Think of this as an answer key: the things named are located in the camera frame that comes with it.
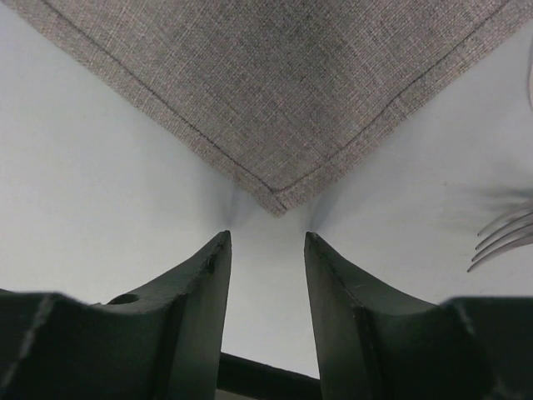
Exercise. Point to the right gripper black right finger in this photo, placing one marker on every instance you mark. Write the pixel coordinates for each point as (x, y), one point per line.
(375, 342)

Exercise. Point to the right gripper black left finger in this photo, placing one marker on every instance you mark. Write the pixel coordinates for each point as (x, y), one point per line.
(161, 340)

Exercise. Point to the silver metal fork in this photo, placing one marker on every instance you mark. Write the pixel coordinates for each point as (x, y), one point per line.
(511, 230)

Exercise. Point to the grey cloth napkin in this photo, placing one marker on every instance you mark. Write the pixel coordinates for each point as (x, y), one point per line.
(282, 97)

